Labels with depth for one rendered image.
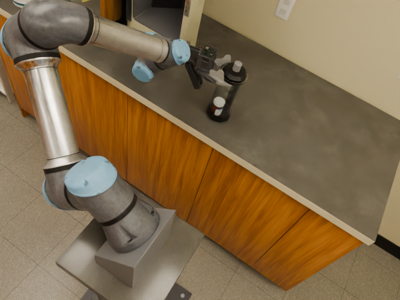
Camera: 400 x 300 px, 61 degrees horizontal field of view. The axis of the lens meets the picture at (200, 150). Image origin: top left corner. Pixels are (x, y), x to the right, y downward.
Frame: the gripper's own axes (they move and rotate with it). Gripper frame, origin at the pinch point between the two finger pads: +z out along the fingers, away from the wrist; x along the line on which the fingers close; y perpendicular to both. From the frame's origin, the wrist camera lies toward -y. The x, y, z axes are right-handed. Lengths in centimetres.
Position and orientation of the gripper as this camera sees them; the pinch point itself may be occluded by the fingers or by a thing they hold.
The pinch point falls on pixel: (232, 77)
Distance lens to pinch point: 127.8
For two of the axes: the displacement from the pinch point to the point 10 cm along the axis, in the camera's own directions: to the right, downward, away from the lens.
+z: 9.4, 3.5, -0.2
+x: 2.9, -7.4, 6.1
